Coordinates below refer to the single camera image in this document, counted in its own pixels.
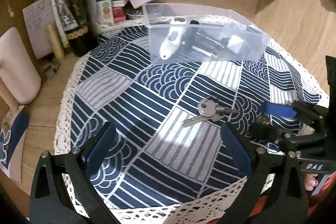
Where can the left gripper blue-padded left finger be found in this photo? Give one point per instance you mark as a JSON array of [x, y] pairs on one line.
[[49, 198]]

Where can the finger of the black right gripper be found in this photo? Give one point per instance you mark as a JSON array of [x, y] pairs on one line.
[[263, 130], [285, 111]]

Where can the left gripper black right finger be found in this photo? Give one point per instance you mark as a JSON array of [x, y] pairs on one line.
[[287, 201]]

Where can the white rectangular box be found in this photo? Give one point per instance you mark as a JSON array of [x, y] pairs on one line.
[[235, 43]]

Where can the white thermometer device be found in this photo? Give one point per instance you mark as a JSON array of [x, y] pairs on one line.
[[173, 40]]

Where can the person's hand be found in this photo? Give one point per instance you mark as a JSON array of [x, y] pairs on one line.
[[310, 181]]

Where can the silver key bunch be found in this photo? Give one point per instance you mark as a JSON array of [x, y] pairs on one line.
[[209, 109]]

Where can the blue white patterned cloth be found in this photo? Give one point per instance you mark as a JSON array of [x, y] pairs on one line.
[[157, 171]]

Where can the blue sticker card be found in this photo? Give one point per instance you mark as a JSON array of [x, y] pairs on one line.
[[13, 133]]

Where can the clear plastic storage box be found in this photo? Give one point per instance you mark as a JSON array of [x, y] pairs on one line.
[[215, 22]]

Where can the pink insulated jug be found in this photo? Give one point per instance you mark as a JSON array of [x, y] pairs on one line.
[[20, 81]]

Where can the cream candle stick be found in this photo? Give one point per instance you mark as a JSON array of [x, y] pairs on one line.
[[56, 45]]

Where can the white notepad sheet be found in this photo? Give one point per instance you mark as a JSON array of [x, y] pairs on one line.
[[37, 16]]

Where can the dark wine bottle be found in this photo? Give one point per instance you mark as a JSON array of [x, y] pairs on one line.
[[75, 24]]

